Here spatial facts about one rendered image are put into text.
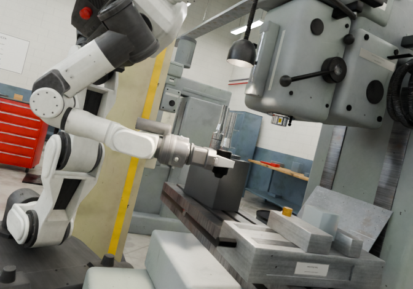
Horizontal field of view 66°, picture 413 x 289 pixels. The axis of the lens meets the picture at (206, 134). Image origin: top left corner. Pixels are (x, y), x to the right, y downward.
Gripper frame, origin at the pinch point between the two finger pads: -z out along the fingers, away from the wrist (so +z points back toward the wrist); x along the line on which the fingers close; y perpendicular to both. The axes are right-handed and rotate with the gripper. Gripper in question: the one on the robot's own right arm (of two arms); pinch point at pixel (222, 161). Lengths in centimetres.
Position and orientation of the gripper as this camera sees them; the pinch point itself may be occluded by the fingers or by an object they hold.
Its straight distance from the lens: 93.1
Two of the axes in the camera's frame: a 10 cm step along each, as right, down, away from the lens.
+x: -1.5, -0.4, 9.9
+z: -9.6, -2.3, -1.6
